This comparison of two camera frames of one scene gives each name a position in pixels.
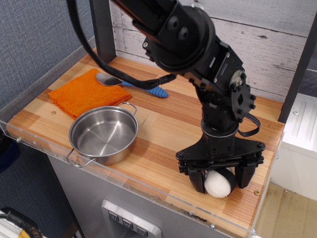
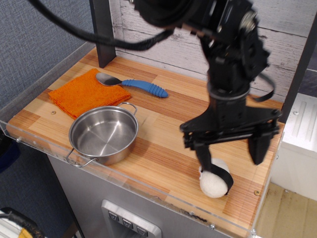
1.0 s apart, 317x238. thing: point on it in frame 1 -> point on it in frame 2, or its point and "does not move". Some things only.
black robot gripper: (220, 148) -> (230, 119)
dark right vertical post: (296, 82) does not move
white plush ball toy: (216, 185) does not move
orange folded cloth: (85, 92) does not move
